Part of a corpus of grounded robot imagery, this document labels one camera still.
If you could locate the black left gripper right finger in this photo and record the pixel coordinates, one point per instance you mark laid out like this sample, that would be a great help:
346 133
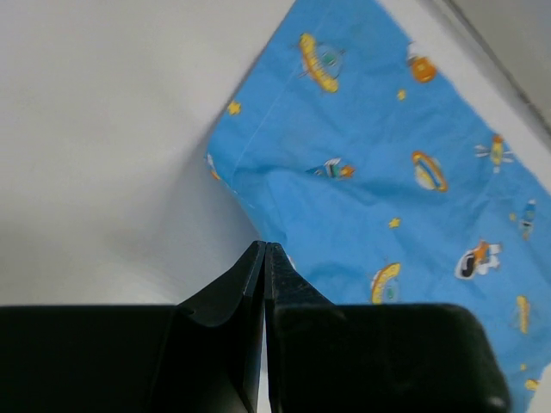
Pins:
324 357

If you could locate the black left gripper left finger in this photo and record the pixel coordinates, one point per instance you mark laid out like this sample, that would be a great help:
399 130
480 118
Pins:
202 355

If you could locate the blue space-print placemat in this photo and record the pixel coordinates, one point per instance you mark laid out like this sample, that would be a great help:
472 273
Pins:
348 147

